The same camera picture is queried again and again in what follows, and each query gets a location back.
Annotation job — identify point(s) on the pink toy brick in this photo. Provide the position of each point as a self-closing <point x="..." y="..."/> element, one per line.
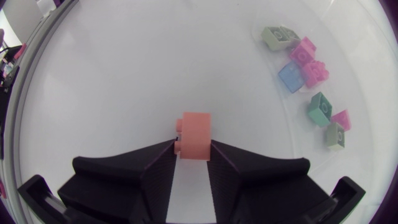
<point x="315" y="73"/>
<point x="342" y="120"/>
<point x="303" y="53"/>

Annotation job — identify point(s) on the blue toy brick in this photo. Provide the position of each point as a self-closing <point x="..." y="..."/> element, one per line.
<point x="291" y="77"/>

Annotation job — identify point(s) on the pale green toy brick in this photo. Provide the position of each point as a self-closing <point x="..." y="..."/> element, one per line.
<point x="335" y="137"/>
<point x="274" y="39"/>

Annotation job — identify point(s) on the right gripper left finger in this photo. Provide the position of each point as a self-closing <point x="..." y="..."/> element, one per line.
<point x="115" y="189"/>

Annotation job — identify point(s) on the clear plastic container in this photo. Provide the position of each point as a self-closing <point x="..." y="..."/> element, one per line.
<point x="360" y="77"/>

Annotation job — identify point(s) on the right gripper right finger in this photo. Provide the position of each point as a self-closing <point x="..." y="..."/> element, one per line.
<point x="267" y="189"/>

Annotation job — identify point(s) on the orange toy brick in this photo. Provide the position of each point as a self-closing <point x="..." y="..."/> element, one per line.
<point x="196" y="137"/>

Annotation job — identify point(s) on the grey-green toy brick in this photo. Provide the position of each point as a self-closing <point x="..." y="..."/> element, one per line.
<point x="292" y="33"/>

